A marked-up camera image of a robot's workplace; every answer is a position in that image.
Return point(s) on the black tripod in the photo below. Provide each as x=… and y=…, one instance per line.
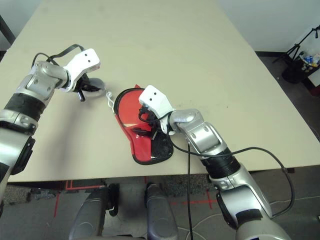
x=297, y=47

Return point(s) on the grey robot left leg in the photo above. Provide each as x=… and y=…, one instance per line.
x=92, y=215

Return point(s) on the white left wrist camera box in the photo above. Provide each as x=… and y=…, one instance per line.
x=85, y=62

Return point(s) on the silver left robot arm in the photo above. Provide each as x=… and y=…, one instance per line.
x=30, y=100

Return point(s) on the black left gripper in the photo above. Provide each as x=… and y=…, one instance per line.
x=83, y=85

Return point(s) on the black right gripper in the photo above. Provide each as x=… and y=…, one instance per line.
x=150, y=120

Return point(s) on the black metal table frame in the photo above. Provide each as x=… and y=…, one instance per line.
x=6, y=32

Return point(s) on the black round bag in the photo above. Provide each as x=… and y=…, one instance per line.
x=293, y=72

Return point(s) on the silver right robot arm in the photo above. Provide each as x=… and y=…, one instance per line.
x=212, y=140

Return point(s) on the grey robot right leg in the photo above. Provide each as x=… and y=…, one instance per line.
x=160, y=215

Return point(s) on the white box of colourful items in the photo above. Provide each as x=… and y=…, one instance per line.
x=310, y=60

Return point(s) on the grey robot leg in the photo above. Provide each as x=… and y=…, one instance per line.
x=160, y=215
x=92, y=215

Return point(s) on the red black paddle case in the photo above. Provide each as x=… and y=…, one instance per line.
x=142, y=150

